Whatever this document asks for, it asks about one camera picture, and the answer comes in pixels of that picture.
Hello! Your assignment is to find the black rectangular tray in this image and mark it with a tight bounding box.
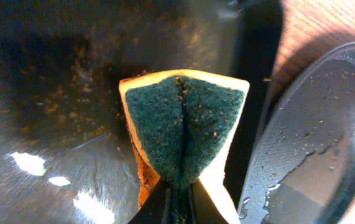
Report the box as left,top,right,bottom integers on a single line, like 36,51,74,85
0,1,283,223

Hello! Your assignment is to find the black round tray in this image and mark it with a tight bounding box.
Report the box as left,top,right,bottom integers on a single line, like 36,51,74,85
239,42,355,223

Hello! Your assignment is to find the yellow green sponge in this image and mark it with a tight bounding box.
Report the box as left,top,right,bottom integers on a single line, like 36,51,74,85
119,69,250,223

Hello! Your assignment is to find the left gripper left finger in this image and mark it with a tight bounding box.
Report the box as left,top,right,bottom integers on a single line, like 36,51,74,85
128,179,170,224

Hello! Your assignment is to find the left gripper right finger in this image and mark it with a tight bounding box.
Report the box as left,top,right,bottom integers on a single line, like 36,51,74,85
189,179,227,224

